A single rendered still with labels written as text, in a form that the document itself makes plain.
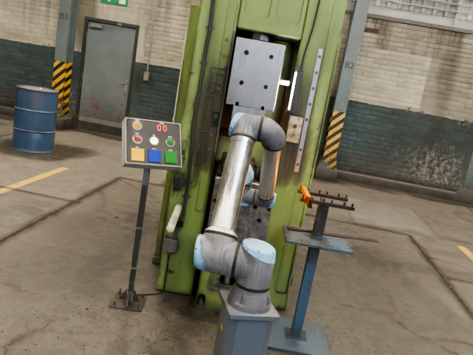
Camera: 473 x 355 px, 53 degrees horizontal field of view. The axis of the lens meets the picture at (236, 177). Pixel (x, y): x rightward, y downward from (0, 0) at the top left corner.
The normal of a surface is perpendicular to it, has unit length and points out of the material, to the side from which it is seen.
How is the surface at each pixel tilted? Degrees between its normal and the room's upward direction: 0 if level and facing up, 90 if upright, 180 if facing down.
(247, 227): 90
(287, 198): 90
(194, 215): 90
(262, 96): 90
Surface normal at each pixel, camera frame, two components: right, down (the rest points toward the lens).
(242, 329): 0.22, 0.24
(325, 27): 0.01, 0.21
